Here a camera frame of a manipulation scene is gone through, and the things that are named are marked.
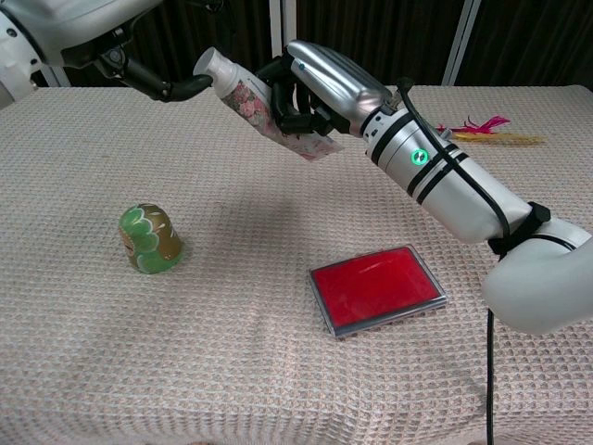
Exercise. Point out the green round ball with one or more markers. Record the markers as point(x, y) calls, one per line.
point(150, 241)

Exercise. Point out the red and yellow feather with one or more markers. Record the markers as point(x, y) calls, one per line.
point(486, 127)

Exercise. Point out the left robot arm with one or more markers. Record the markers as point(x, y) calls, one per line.
point(14, 55)

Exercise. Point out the white frame post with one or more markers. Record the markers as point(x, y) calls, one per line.
point(282, 23)
point(461, 41)
point(53, 76)

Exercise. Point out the beige waffle tablecloth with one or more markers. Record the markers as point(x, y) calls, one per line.
point(231, 347)

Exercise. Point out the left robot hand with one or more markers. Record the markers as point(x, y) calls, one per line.
point(83, 28)

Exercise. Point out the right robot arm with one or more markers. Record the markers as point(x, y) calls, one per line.
point(463, 185)

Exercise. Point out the red ink pad case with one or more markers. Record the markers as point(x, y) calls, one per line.
point(375, 287)

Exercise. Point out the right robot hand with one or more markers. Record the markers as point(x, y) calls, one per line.
point(333, 79)

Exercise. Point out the dark green curtain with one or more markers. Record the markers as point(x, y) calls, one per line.
point(394, 32)

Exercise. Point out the white tube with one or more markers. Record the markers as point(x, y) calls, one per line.
point(241, 95)

